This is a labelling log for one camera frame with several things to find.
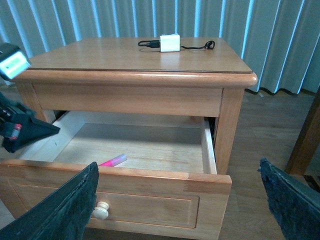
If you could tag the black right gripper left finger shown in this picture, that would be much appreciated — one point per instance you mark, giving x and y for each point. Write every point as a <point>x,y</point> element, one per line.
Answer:
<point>63,215</point>

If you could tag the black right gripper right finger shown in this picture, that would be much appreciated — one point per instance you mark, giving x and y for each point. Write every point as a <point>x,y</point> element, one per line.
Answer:
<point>294,205</point>

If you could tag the pink marker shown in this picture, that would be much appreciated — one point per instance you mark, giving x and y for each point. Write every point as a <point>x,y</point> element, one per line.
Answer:
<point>114,161</point>

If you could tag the wooden drawer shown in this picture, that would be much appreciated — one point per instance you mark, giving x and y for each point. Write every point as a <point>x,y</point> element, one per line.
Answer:
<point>169,184</point>

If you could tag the dark wooden furniture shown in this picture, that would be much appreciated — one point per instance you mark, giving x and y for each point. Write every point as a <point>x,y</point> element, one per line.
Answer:
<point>306,146</point>

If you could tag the wooden nightstand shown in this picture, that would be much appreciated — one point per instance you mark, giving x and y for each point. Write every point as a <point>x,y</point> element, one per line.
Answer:
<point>115,75</point>

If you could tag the grey curtain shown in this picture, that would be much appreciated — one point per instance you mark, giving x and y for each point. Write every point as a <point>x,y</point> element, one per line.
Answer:
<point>278,39</point>

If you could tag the white charger adapter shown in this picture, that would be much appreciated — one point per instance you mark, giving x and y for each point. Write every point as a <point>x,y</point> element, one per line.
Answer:
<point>170,43</point>

